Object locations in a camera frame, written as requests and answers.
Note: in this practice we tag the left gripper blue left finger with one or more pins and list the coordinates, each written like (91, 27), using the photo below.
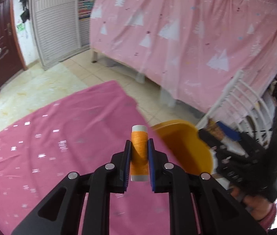
(125, 165)

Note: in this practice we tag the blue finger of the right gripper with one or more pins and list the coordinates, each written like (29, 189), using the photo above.
(229, 132)
(209, 139)

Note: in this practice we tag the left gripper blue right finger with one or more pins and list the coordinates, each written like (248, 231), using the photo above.
(152, 172)

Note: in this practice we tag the orange thread spool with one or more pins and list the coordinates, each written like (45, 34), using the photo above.
(139, 168)

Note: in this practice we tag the person's right hand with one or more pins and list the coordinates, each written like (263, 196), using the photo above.
(262, 209)

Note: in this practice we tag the brown snack wrapper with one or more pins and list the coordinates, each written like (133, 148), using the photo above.
(213, 128)

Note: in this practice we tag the white chair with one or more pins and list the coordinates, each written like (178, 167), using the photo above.
(240, 107)

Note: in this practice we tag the yellow plastic bin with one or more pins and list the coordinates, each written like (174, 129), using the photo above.
(185, 144)

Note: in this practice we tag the pink tree-print curtain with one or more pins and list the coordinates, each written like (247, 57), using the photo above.
(191, 48)

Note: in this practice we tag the pink star tablecloth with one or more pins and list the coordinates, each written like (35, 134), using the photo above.
(80, 133)

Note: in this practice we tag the white louvered wardrobe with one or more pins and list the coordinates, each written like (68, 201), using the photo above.
(58, 32)

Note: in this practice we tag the dark brown entrance door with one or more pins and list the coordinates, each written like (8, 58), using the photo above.
(11, 58)

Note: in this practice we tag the black hanging bags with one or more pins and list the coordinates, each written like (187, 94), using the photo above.
(25, 15)

